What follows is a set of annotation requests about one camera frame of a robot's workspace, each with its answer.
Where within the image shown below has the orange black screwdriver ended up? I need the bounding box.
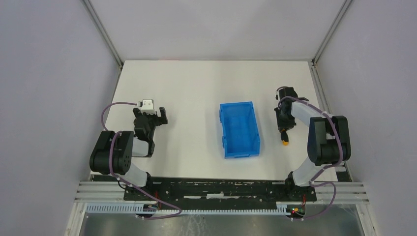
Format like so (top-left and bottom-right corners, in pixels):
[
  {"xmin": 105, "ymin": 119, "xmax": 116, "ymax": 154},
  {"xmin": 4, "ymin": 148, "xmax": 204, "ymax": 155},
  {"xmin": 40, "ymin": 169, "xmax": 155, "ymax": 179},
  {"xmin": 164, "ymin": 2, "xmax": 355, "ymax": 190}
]
[{"xmin": 280, "ymin": 129, "xmax": 289, "ymax": 146}]

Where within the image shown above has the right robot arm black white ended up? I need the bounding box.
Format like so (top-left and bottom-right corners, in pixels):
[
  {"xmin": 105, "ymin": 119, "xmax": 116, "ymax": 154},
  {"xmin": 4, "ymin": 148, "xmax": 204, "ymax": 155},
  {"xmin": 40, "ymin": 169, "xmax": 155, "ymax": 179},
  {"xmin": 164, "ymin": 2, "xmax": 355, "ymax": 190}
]
[{"xmin": 274, "ymin": 86, "xmax": 351, "ymax": 195}]

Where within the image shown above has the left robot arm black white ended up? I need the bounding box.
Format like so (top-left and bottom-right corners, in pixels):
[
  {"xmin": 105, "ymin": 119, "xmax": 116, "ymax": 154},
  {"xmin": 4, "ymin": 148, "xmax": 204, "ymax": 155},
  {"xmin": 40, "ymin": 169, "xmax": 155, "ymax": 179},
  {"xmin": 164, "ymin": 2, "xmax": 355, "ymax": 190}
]
[{"xmin": 89, "ymin": 107, "xmax": 168, "ymax": 187}]

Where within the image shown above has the blue plastic bin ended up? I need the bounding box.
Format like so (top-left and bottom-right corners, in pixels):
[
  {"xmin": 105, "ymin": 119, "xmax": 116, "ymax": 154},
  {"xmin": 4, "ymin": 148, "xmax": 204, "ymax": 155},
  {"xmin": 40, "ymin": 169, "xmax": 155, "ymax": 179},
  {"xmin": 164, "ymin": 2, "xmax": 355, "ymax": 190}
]
[{"xmin": 219, "ymin": 101, "xmax": 261, "ymax": 159}]

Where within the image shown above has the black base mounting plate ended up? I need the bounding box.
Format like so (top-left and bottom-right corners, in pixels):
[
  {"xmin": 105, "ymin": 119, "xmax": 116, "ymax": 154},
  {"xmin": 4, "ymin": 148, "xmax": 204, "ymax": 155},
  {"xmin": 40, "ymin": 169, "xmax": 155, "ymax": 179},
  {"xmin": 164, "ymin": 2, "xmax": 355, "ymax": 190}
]
[{"xmin": 123, "ymin": 177, "xmax": 317, "ymax": 211}]

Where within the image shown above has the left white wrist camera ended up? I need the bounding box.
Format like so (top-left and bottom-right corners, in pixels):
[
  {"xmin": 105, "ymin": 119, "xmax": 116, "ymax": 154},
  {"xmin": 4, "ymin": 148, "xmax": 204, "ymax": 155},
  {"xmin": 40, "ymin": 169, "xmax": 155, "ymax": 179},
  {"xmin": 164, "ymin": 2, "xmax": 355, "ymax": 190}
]
[{"xmin": 137, "ymin": 99, "xmax": 156, "ymax": 115}]

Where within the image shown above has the right aluminium side rail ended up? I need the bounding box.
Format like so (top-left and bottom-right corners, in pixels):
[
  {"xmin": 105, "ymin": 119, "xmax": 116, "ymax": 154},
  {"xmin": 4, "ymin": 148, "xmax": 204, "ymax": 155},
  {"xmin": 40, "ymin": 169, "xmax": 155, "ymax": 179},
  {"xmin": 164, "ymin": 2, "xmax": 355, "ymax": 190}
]
[{"xmin": 308, "ymin": 60, "xmax": 353, "ymax": 182}]

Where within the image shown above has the white slotted cable duct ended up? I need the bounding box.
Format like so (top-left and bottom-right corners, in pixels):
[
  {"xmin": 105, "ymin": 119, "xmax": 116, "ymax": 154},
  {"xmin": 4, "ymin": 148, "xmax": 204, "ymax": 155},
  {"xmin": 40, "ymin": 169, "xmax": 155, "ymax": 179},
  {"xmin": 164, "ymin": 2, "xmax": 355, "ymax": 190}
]
[{"xmin": 86, "ymin": 203, "xmax": 290, "ymax": 216}]

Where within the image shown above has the aluminium front frame rail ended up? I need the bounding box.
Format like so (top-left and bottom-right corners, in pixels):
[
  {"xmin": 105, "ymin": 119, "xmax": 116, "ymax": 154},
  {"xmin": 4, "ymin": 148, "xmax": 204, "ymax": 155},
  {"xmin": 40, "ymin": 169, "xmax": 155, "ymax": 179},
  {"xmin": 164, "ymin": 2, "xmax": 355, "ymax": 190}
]
[{"xmin": 74, "ymin": 181, "xmax": 370, "ymax": 205}]

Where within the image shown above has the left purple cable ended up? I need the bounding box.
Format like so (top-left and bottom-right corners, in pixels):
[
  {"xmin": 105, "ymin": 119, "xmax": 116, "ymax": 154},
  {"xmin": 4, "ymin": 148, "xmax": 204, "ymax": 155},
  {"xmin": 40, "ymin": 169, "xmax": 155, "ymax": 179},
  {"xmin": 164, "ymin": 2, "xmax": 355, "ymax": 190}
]
[{"xmin": 100, "ymin": 102, "xmax": 182, "ymax": 220}]

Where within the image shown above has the left aluminium corner post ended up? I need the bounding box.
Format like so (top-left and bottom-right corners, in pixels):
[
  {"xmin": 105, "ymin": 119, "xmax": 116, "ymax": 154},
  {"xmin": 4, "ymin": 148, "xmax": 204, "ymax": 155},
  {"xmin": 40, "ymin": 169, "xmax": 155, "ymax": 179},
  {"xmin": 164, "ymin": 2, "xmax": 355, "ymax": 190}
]
[{"xmin": 81, "ymin": 0, "xmax": 124, "ymax": 70}]

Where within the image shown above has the aluminium corner post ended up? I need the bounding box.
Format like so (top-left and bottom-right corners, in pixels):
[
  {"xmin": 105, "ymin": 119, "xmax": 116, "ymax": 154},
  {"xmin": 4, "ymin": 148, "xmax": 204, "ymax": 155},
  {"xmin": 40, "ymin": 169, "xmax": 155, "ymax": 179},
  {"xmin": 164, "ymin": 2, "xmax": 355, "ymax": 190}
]
[
  {"xmin": 81, "ymin": 0, "xmax": 124, "ymax": 70},
  {"xmin": 312, "ymin": 0, "xmax": 354, "ymax": 64}
]

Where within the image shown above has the right aluminium corner post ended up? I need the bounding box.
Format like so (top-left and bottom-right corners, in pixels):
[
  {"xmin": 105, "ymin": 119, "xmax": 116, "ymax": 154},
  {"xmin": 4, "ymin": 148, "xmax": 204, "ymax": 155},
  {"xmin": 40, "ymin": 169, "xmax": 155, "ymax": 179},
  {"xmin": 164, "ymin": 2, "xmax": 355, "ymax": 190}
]
[{"xmin": 312, "ymin": 0, "xmax": 354, "ymax": 64}]

